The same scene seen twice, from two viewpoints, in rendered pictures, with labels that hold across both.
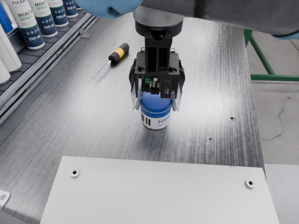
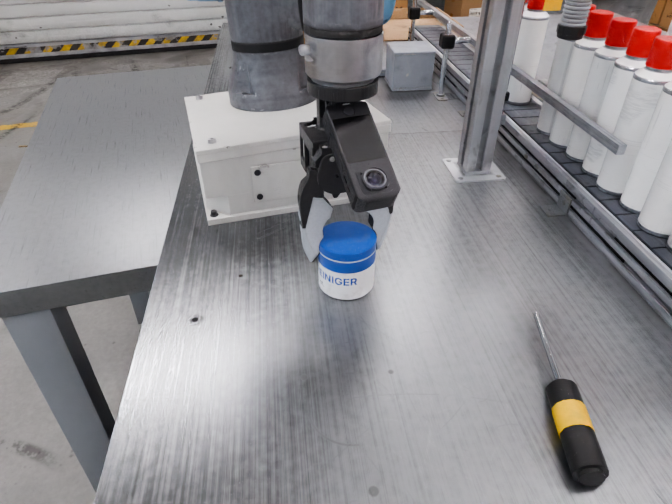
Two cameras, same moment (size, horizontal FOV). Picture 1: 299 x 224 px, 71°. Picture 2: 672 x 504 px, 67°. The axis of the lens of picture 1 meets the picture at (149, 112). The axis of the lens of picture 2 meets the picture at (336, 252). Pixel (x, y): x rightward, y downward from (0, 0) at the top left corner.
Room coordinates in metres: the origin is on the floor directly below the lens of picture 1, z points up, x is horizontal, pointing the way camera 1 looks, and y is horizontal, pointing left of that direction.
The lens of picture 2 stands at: (0.78, -0.19, 1.24)
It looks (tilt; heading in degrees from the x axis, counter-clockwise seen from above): 36 degrees down; 160
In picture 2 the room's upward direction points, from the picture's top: straight up
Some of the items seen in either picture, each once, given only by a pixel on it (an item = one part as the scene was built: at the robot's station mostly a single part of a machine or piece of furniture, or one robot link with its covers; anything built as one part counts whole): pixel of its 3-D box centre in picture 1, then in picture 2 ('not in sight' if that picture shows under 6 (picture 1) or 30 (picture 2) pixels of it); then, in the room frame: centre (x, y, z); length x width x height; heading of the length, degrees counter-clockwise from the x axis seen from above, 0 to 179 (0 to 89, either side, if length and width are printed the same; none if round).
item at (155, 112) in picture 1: (155, 108); (346, 260); (0.33, -0.01, 0.87); 0.07 x 0.07 x 0.07
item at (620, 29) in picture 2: not in sight; (601, 93); (0.22, 0.43, 0.98); 0.05 x 0.05 x 0.20
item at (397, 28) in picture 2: not in sight; (411, 23); (-0.86, 0.68, 0.85); 0.30 x 0.26 x 0.04; 167
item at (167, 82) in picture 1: (157, 57); (340, 131); (0.30, -0.01, 1.02); 0.09 x 0.08 x 0.12; 177
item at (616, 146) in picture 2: not in sight; (478, 44); (-0.18, 0.48, 0.96); 1.07 x 0.01 x 0.01; 167
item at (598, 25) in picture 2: not in sight; (582, 82); (0.17, 0.44, 0.98); 0.05 x 0.05 x 0.20
